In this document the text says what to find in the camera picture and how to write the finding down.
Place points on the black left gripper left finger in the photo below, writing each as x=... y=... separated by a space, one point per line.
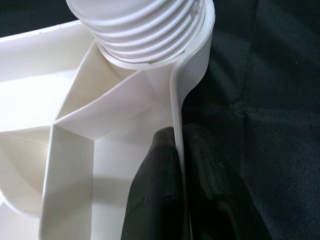
x=160 y=190

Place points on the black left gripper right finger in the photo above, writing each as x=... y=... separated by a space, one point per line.
x=215 y=200

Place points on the white plastic table top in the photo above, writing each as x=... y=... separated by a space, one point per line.
x=75 y=125

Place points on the white plastic table leg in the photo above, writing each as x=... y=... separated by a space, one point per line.
x=140 y=30

